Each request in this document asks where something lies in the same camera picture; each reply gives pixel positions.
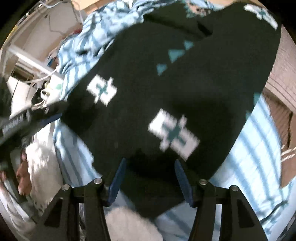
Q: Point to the blue striped duvet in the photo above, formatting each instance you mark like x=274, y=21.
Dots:
x=254, y=162

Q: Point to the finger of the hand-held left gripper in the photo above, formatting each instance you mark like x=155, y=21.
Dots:
x=52, y=119
x=56, y=108

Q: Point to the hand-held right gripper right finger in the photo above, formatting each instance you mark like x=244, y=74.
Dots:
x=183, y=183

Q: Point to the white fluffy blanket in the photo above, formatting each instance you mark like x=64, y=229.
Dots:
x=41, y=162

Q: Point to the person's left hand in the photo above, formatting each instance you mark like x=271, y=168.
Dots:
x=23, y=171

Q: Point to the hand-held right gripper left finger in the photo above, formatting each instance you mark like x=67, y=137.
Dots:
x=118, y=183

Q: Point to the black patterned sweater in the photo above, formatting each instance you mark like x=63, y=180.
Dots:
x=185, y=92

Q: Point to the brown striped sweater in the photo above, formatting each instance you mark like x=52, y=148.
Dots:
x=282, y=76

